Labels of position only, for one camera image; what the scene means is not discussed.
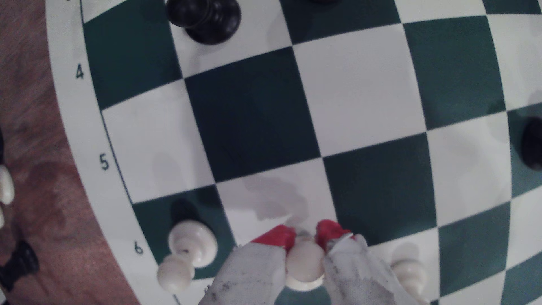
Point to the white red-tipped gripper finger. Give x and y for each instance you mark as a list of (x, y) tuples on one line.
[(250, 275), (360, 275)]

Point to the white chess pawn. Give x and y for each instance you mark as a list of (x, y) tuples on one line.
[(408, 271), (305, 262), (192, 242)]

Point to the green white chess mat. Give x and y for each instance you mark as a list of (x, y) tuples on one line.
[(360, 84)]

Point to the black chess rook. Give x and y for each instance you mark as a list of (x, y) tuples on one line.
[(533, 144)]

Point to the black chess piece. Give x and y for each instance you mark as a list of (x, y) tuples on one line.
[(21, 263)]

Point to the black chess pawn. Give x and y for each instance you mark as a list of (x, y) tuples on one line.
[(211, 21)]

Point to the white chess piece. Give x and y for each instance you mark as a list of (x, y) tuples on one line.
[(6, 188)]

